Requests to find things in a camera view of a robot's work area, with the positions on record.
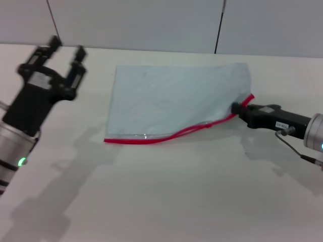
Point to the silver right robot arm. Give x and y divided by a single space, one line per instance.
315 133

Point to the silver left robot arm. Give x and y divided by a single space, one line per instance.
13 151

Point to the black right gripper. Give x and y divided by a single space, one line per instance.
272 117

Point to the black vertical pole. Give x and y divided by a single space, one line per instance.
219 27

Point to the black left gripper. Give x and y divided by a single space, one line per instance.
38 95

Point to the clear red-zipper document bag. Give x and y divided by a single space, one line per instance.
174 100

